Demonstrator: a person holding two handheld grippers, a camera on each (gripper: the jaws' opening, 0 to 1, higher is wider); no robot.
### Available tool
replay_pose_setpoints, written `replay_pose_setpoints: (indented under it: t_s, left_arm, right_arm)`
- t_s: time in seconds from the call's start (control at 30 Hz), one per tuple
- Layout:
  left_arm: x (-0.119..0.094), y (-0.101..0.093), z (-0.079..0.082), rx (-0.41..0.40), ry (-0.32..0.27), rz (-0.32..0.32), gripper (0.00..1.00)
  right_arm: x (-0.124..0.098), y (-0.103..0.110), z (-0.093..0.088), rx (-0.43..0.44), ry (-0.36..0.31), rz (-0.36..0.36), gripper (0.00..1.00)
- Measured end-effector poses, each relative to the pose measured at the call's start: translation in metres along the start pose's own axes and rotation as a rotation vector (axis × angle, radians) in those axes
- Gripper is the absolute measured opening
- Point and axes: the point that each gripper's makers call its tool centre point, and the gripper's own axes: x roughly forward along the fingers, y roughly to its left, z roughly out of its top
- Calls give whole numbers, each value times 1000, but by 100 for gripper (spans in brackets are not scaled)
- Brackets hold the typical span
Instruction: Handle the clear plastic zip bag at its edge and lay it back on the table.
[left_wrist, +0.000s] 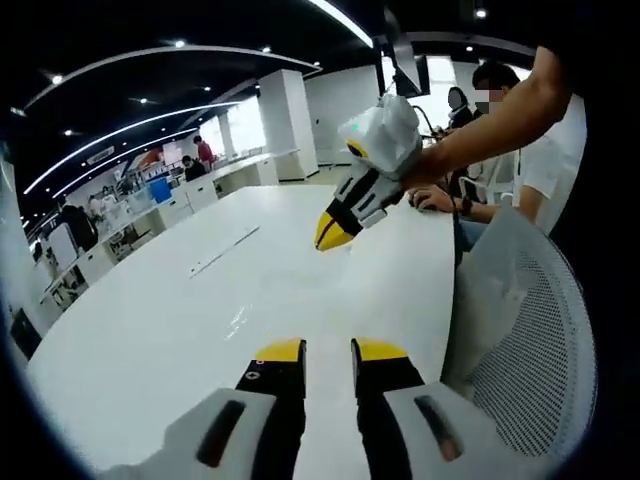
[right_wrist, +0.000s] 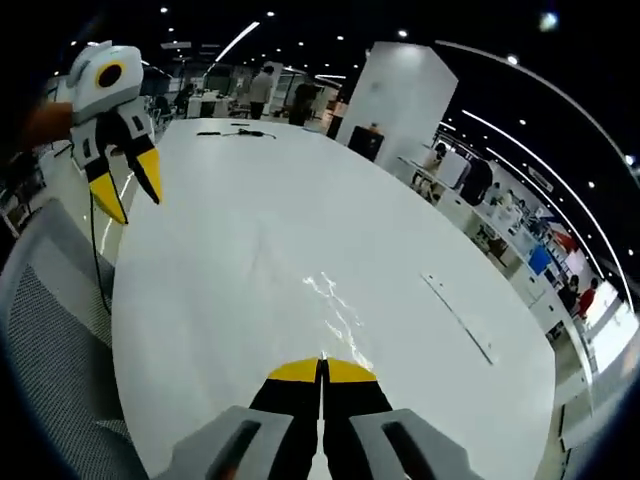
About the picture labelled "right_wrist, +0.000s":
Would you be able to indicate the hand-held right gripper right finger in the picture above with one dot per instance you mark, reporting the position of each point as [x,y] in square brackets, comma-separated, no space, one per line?
[360,400]

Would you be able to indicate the flat black item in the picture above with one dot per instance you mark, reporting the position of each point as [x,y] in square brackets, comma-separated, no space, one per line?
[207,133]

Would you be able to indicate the grey mesh office chair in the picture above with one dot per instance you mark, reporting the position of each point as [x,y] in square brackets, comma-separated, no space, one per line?
[50,350]

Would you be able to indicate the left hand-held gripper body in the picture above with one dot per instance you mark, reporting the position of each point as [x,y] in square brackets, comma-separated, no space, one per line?
[100,95]

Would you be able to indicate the white storage box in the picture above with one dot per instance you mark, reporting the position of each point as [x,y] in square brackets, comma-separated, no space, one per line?
[455,169]

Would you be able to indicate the clear plastic food packaging bag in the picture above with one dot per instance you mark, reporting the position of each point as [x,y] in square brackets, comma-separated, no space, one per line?
[330,300]

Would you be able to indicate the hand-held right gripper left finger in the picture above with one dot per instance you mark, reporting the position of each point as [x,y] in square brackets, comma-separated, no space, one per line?
[280,400]

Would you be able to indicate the blue storage box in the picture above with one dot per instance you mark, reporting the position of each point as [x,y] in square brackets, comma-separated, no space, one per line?
[539,260]

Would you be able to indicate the black box with orange top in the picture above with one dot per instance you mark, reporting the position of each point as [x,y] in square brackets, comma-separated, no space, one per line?
[366,142]

